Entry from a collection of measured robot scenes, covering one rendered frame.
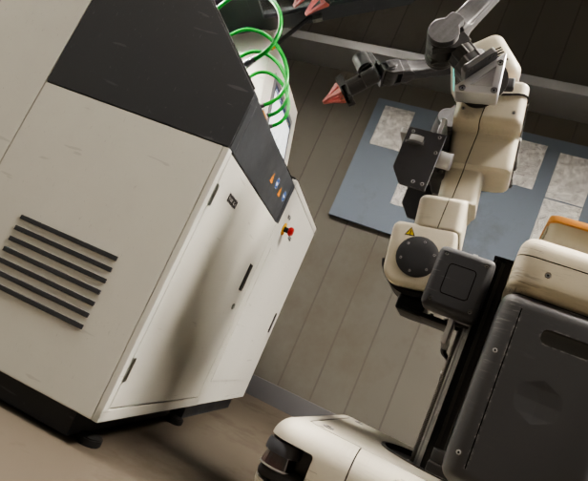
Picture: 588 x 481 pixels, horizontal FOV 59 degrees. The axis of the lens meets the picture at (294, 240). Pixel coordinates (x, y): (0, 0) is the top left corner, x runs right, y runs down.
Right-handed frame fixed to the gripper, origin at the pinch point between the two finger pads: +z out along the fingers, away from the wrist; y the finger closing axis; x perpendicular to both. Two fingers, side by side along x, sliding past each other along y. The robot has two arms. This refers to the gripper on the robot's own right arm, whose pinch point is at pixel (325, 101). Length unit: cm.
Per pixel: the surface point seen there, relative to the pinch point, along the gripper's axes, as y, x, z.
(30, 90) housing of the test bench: 2, 62, 68
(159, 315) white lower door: -67, 41, 55
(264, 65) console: 41.7, -12.9, 17.4
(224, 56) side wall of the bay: -11, 50, 16
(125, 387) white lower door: -81, 41, 68
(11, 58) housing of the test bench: 14, 65, 71
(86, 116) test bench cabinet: -12, 57, 55
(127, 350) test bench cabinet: -75, 47, 62
